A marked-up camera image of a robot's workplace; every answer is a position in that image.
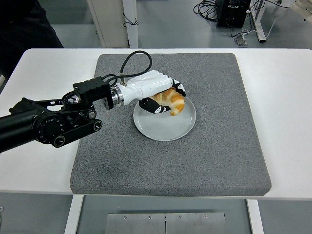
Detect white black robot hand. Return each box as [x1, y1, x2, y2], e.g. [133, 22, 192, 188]
[119, 70, 187, 115]

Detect golden croissant bread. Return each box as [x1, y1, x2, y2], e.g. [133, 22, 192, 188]
[149, 87, 185, 117]

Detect pale grey round plate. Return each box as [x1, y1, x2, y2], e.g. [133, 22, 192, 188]
[133, 96, 196, 142]

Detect grey metal plate with screws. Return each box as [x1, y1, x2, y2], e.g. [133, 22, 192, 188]
[105, 212, 227, 234]

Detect white cabinet panel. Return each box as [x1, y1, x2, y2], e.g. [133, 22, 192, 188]
[87, 0, 130, 49]

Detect grey felt mat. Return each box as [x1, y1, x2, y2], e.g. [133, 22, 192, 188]
[70, 53, 272, 197]

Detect small grey floor pedal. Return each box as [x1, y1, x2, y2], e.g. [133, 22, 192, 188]
[234, 34, 249, 47]

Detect black computer case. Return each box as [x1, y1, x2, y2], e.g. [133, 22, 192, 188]
[216, 0, 252, 28]

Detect white desk leg with foot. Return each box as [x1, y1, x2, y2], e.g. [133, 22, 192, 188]
[251, 0, 267, 43]

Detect person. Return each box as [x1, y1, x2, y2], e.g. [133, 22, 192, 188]
[0, 0, 64, 76]

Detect white table leg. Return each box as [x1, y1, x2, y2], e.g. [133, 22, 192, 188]
[246, 199, 264, 234]
[63, 195, 85, 234]

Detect beige cloth object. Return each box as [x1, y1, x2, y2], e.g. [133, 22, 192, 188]
[289, 0, 312, 22]

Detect white square post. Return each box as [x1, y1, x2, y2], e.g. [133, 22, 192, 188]
[121, 0, 139, 48]

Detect thin black cable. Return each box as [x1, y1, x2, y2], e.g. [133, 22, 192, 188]
[122, 12, 139, 27]

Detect coiled black cables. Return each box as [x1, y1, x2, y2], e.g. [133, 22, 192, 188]
[194, 0, 220, 22]

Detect white cable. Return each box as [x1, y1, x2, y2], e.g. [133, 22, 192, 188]
[265, 7, 293, 39]

